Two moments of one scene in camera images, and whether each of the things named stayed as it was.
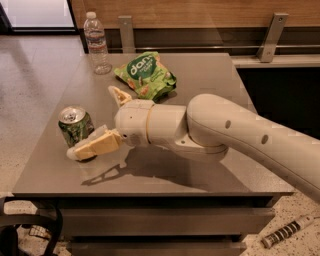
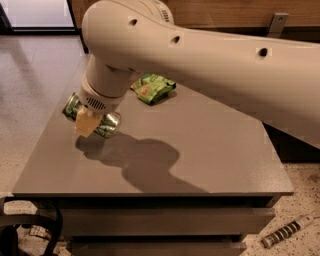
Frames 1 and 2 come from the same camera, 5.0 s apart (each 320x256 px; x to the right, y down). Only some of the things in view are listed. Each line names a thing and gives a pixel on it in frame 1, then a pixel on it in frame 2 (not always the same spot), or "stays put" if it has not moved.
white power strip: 269,240 stays put
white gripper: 132,121 → 100,102
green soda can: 76,124 → 110,123
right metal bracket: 269,43 stays put
